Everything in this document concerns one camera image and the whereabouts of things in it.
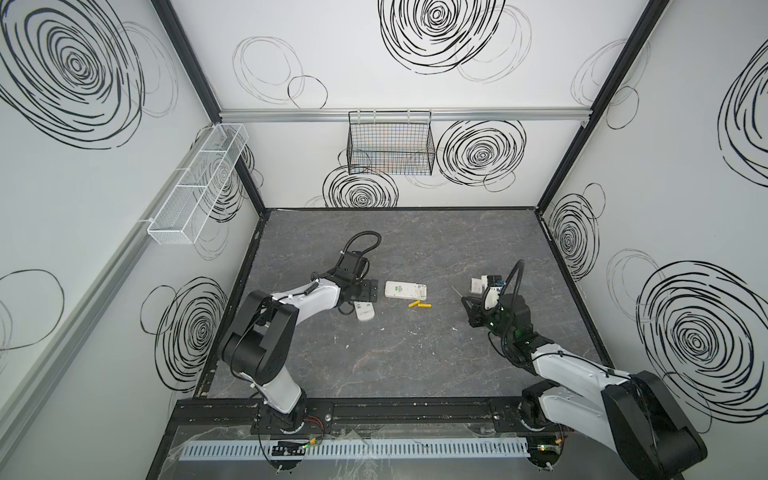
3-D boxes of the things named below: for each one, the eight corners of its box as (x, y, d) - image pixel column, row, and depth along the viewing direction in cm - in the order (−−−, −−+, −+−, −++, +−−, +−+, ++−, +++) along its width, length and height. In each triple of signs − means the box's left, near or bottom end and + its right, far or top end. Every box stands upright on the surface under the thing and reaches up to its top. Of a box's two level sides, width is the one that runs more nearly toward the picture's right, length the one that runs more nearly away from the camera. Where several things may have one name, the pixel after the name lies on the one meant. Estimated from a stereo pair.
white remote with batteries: (384, 297, 98) (383, 294, 96) (385, 283, 101) (385, 279, 100) (425, 301, 97) (426, 297, 95) (425, 286, 100) (426, 283, 99)
